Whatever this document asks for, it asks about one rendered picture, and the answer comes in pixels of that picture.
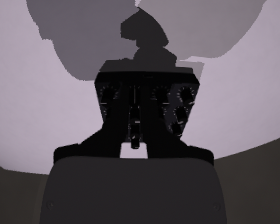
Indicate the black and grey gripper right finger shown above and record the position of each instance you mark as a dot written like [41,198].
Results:
[160,143]

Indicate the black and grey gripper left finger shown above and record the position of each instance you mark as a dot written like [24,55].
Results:
[104,142]

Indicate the black knob box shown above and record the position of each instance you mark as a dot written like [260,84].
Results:
[175,90]

